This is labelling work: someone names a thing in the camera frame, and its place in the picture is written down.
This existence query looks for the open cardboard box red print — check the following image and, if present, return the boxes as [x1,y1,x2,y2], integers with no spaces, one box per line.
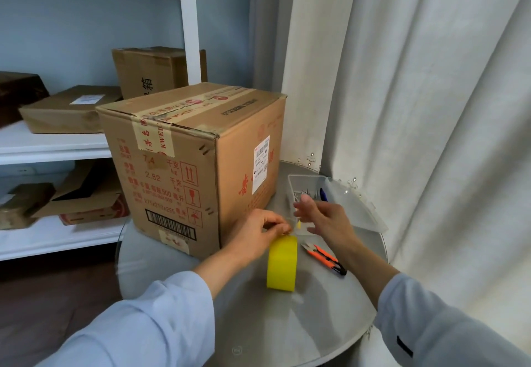
[31,159,130,225]

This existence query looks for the person's left hand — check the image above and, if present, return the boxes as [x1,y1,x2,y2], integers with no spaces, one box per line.
[228,208,293,266]

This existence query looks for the upright small cardboard box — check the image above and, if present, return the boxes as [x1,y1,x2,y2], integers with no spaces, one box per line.
[111,46,208,100]

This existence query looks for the brown cardboard box red print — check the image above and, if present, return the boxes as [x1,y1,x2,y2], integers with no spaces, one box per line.
[95,82,288,260]

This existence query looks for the flat brown box white label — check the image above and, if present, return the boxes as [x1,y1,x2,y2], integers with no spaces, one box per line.
[18,85,124,134]

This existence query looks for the small taped brown parcel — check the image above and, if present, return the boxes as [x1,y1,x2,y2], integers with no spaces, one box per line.
[0,183,56,230]

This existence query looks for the dark brown flat box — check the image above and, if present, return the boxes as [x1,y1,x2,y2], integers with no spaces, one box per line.
[0,71,50,129]

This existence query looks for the white curtain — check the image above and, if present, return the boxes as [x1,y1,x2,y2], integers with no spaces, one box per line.
[248,0,531,355]

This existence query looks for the person's right hand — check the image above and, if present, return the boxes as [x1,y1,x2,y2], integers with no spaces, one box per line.
[293,193,366,260]

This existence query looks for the yellow tape roll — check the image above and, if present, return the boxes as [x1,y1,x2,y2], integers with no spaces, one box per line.
[266,234,299,293]

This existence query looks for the clear plastic container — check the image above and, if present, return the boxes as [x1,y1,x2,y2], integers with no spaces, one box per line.
[287,173,332,237]

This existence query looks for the white metal shelf unit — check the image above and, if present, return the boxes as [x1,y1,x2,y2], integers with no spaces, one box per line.
[0,0,203,262]

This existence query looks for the orange thread snips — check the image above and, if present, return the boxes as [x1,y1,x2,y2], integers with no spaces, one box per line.
[300,242,348,277]

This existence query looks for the person's left forearm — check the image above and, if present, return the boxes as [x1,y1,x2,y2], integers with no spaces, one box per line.
[37,248,249,367]

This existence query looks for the person's right forearm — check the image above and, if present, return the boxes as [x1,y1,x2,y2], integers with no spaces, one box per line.
[340,242,531,367]

